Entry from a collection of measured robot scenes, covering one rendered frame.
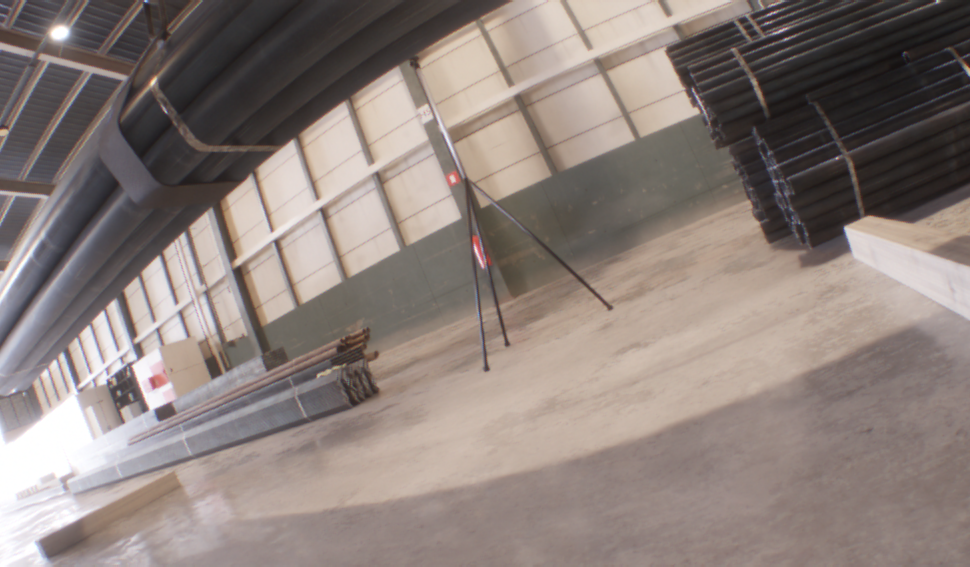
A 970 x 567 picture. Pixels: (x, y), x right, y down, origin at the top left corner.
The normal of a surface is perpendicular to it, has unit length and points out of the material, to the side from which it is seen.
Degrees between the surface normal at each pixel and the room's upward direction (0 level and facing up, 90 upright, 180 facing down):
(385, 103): 90
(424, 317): 90
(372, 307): 90
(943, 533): 0
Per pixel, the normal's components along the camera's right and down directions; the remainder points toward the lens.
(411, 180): -0.34, 0.17
